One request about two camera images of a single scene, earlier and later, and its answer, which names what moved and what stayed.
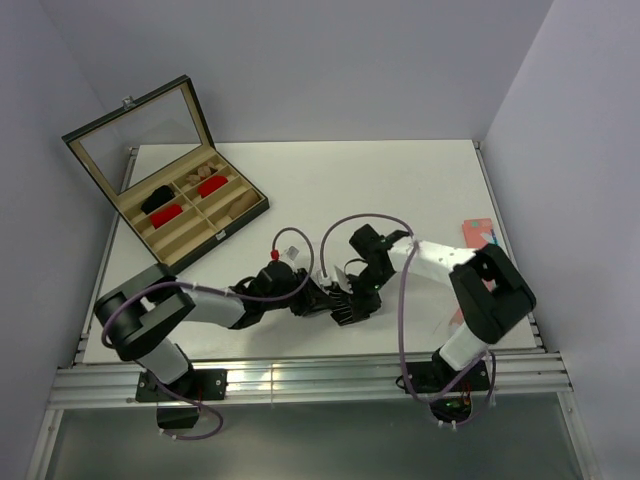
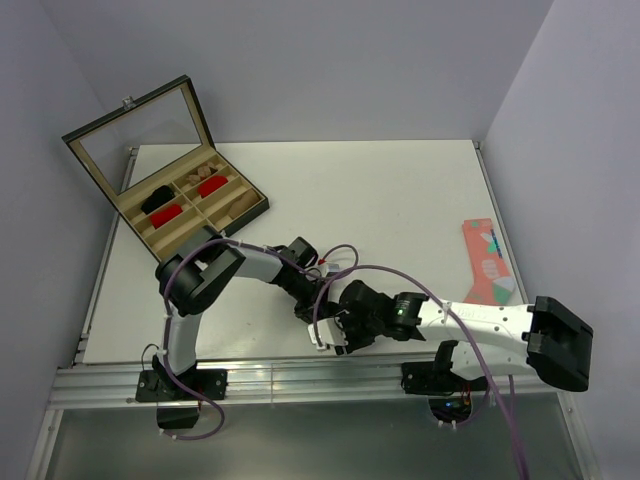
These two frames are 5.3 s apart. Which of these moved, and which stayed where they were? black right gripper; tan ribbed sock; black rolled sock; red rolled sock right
Moved: black right gripper
Stayed: black rolled sock; tan ribbed sock; red rolled sock right
